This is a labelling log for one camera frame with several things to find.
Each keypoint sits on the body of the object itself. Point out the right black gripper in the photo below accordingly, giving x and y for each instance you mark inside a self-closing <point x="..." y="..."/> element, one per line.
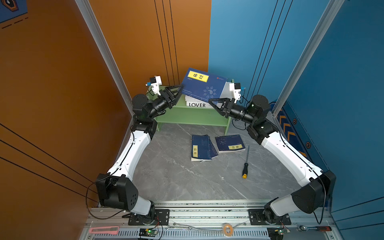
<point x="228" y="109"/>

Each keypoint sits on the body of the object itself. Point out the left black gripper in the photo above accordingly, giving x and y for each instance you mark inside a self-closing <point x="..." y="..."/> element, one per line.
<point x="167" y="99"/>

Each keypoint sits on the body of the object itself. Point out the white LOVER book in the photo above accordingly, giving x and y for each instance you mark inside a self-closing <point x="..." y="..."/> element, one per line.
<point x="199" y="104"/>

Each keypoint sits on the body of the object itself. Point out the blue book front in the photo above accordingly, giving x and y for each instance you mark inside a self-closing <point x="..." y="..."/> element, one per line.
<point x="202" y="85"/>

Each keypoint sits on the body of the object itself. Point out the blue book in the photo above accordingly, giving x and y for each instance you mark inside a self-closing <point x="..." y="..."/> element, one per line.
<point x="228" y="144"/>
<point x="202" y="85"/>
<point x="202" y="148"/>

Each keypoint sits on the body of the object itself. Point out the white La Dame book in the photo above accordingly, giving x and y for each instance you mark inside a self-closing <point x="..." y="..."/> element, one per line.
<point x="194" y="100"/>

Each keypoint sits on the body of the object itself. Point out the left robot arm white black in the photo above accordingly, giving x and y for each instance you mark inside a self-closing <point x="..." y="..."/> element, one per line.
<point x="115" y="188"/>

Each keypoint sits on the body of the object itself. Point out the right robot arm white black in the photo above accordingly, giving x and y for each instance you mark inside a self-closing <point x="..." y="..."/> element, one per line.
<point x="316" y="185"/>

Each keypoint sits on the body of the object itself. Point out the green wooden shelf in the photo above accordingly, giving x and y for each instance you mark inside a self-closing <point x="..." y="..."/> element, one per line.
<point x="181" y="114"/>

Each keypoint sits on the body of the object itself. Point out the yellow black screwdriver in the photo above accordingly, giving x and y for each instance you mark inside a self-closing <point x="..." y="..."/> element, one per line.
<point x="246" y="164"/>

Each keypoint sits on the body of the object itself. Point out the tape roll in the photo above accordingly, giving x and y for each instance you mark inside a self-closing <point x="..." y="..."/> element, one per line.
<point x="228" y="230"/>

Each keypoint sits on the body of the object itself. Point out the right circuit board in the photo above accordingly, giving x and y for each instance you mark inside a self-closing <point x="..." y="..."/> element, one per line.
<point x="278" y="233"/>

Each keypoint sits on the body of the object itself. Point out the circuit board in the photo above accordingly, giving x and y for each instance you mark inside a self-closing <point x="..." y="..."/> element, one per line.
<point x="278" y="233"/>
<point x="149" y="233"/>

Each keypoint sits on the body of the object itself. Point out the left circuit board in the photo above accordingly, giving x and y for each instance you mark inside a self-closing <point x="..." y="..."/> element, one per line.
<point x="149" y="233"/>

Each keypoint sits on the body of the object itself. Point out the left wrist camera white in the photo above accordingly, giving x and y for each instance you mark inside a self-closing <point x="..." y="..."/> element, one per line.
<point x="154" y="84"/>

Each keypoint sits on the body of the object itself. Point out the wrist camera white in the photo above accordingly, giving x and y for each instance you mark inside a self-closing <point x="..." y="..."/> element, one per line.
<point x="235" y="90"/>
<point x="154" y="84"/>

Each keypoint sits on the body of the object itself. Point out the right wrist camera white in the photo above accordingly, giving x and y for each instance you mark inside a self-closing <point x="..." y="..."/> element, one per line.
<point x="235" y="90"/>

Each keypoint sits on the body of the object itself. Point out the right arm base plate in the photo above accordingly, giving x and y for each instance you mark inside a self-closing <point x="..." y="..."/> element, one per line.
<point x="256" y="217"/>

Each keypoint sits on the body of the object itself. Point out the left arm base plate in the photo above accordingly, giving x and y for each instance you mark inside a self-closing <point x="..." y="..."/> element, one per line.
<point x="161" y="217"/>

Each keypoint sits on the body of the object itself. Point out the silver wrench on rail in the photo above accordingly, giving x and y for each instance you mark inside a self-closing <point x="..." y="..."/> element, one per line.
<point x="186" y="228"/>

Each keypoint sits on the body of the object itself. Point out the red handled ratchet wrench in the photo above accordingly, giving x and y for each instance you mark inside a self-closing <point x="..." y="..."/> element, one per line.
<point x="303" y="228"/>

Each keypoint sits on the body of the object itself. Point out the pink tool on rail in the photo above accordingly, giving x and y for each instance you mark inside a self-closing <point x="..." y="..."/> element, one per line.
<point x="110" y="230"/>

